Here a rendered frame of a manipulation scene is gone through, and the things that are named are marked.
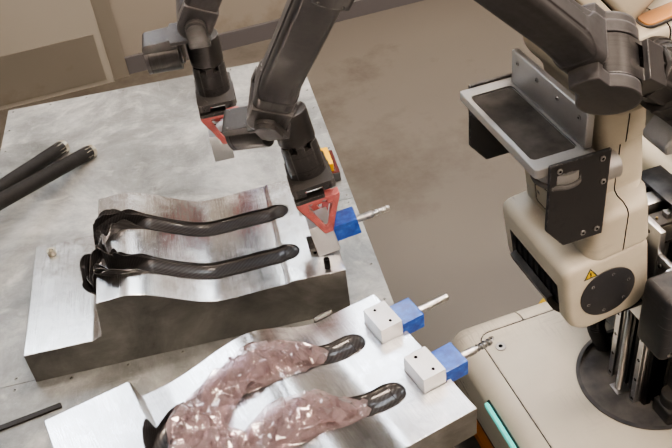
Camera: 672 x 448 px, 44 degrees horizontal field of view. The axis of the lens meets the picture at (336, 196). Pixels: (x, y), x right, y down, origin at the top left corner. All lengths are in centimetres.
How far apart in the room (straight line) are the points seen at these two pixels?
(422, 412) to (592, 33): 53
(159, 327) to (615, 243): 74
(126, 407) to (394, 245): 164
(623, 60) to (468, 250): 167
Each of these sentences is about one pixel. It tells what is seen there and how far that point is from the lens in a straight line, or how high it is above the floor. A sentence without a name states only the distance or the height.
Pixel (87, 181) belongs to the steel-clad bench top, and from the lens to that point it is 178.
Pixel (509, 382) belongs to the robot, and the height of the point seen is 28.
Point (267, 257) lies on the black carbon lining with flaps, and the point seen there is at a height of 88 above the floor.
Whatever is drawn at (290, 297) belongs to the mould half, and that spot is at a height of 86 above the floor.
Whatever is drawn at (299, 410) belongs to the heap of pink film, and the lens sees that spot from 108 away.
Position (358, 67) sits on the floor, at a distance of 363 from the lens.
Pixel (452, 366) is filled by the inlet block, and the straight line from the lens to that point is 118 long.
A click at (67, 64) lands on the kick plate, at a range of 381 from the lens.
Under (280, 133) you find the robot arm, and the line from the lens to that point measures 116.
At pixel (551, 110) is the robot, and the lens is 132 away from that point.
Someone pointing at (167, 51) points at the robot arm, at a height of 114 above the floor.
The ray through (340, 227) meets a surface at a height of 93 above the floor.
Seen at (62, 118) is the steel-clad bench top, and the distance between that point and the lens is 202.
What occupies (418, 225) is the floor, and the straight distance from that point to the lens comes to 274.
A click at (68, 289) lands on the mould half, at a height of 86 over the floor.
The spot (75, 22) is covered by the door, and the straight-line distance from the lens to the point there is 374.
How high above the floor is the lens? 176
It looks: 38 degrees down
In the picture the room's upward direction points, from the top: 7 degrees counter-clockwise
